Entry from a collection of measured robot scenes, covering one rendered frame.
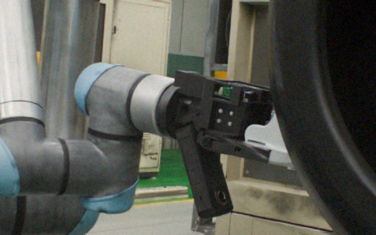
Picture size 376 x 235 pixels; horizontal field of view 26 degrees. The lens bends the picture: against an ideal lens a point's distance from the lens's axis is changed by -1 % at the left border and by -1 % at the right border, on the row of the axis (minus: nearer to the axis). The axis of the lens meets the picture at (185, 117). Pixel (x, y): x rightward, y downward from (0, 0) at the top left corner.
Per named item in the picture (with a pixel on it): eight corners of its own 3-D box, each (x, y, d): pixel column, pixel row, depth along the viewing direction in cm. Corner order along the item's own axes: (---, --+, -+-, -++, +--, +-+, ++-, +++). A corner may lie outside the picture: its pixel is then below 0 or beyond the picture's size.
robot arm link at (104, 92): (106, 118, 114) (114, 59, 112) (165, 136, 107) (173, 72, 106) (66, 121, 108) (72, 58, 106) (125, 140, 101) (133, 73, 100)
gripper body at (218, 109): (244, 87, 90) (163, 68, 97) (231, 162, 91) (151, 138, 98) (280, 89, 96) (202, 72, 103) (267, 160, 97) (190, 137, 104)
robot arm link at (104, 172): (46, 199, 109) (54, 120, 107) (121, 199, 114) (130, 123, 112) (64, 217, 102) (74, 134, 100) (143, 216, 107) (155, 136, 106)
